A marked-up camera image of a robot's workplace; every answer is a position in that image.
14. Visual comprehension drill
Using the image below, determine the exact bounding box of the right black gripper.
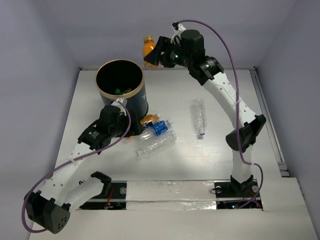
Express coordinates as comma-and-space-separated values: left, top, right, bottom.
143, 36, 192, 69

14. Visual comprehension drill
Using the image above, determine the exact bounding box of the small orange juice bottle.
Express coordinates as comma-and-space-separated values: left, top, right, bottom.
142, 35, 158, 69

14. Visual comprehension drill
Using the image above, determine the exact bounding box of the large orange labelled bottle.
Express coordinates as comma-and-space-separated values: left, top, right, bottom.
125, 113, 161, 139

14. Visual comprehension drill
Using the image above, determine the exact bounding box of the blue label water bottle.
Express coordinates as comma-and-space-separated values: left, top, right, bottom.
139, 119, 173, 143

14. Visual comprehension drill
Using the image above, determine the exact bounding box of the clear bottle front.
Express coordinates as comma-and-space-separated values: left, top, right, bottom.
136, 130, 177, 157

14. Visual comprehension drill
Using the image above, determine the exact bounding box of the red cap clear bottle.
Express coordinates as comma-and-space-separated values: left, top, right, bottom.
122, 88, 133, 94

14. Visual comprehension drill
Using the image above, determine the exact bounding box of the clear bottle blue cap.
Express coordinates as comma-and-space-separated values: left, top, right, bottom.
191, 98, 207, 137

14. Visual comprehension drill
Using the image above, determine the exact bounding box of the green soda bottle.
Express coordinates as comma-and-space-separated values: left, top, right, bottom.
114, 88, 122, 95

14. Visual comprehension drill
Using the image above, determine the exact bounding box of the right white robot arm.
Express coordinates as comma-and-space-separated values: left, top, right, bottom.
143, 29, 266, 196

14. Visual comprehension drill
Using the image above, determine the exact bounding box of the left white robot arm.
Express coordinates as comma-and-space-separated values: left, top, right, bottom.
21, 101, 144, 234

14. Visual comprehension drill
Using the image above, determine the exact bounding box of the dark blue gold-rimmed bin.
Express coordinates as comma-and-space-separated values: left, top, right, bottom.
94, 59, 150, 121

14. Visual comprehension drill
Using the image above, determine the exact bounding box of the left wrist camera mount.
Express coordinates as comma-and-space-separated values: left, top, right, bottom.
111, 97, 128, 108

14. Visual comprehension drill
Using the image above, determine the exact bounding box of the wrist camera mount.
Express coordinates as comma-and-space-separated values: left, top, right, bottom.
111, 97, 128, 108
172, 22, 186, 39

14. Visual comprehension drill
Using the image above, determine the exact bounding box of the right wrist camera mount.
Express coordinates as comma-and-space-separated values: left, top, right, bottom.
172, 22, 186, 39

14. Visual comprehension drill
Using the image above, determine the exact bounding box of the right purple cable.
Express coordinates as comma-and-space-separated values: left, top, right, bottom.
172, 19, 263, 210

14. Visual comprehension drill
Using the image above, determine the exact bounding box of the purple cable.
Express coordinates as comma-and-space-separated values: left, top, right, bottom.
172, 19, 263, 210
21, 99, 132, 233

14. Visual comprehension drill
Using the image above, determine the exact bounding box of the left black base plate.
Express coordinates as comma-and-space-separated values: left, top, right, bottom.
79, 181, 127, 210

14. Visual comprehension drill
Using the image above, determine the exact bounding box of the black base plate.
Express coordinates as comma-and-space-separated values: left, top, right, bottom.
210, 181, 262, 210
79, 181, 127, 210

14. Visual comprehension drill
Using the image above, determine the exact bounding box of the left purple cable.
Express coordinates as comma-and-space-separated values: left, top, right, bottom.
21, 99, 132, 233

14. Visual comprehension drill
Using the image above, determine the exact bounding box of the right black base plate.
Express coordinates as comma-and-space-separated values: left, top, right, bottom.
210, 181, 262, 210

